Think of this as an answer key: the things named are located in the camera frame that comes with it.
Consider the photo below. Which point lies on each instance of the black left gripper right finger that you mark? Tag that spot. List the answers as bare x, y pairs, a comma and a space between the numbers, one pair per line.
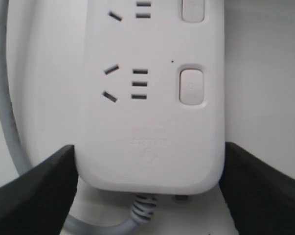
261, 199

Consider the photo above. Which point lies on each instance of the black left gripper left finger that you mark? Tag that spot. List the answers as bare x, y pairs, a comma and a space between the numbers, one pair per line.
39, 201

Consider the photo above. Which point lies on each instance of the white five-outlet power strip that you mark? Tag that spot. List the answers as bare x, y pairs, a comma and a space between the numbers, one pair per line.
151, 113

